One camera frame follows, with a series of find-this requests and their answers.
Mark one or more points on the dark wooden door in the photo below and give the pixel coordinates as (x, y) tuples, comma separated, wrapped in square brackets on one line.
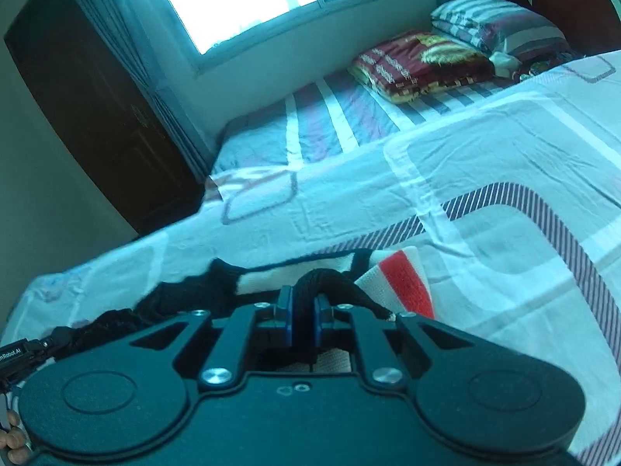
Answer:
[(87, 116)]

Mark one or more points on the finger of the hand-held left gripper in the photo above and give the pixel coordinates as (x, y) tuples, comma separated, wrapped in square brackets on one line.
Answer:
[(51, 342)]

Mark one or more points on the red scalloped headboard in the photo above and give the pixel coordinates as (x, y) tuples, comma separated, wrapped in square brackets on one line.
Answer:
[(572, 5)]

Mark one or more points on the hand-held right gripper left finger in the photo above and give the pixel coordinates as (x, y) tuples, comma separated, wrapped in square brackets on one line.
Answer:
[(286, 318)]

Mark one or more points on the blue curtain beside door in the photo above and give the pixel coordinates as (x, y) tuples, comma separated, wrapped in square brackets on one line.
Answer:
[(136, 58)]

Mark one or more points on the striped knit sweater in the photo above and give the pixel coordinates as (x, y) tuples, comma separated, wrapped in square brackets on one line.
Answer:
[(402, 276)]

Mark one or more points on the dark red patterned pillow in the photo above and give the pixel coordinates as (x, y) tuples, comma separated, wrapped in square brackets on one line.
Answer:
[(417, 65)]

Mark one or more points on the bed with striped sheet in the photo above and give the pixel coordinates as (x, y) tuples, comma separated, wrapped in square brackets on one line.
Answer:
[(330, 126)]

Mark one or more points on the bed with white patterned sheet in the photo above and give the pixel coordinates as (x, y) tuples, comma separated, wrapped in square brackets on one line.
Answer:
[(509, 179)]

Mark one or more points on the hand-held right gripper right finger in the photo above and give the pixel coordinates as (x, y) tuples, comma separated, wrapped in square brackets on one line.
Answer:
[(321, 325)]

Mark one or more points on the striped pillow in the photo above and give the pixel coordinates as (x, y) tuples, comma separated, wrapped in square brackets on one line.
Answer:
[(499, 24)]

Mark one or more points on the person's left hand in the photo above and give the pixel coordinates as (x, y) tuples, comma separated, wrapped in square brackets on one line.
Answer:
[(9, 439)]

